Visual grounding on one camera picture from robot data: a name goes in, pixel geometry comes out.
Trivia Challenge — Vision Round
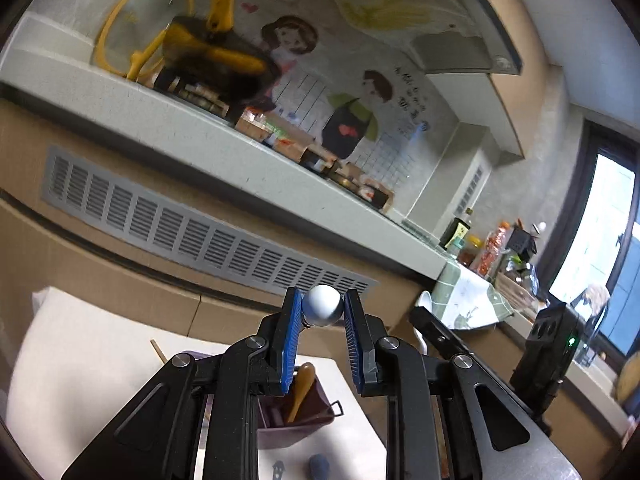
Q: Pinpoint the wooden spoon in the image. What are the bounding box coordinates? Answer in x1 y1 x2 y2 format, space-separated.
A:
285 362 316 425

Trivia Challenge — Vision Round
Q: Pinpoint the wooden chopstick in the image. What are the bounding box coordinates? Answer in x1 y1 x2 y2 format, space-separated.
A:
150 339 167 364

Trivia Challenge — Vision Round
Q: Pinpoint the purple utensil caddy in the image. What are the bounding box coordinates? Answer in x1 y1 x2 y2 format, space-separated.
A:
182 344 343 460

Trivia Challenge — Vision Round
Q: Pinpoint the black knife block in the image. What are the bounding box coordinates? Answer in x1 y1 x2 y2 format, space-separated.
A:
506 219 537 262

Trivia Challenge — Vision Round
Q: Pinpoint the green checked towel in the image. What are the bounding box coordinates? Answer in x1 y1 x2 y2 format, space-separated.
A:
431 260 514 330

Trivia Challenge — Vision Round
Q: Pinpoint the orange snack bag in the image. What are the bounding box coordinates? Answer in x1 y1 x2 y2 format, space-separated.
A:
475 221 511 280

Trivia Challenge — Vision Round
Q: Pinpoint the seasoning bottle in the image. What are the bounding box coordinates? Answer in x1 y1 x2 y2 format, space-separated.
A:
438 208 473 257

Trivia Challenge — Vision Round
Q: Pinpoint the grey ventilation grille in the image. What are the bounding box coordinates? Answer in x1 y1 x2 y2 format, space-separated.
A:
42 145 378 295

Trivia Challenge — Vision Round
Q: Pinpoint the white tablecloth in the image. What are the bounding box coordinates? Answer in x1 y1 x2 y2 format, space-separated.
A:
6 287 386 479

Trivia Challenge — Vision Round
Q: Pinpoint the yellow rimmed glass lid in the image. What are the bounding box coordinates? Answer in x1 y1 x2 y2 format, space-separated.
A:
92 0 194 84

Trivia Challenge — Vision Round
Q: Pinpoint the yellow handled pan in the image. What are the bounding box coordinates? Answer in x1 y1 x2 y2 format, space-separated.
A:
154 0 281 106

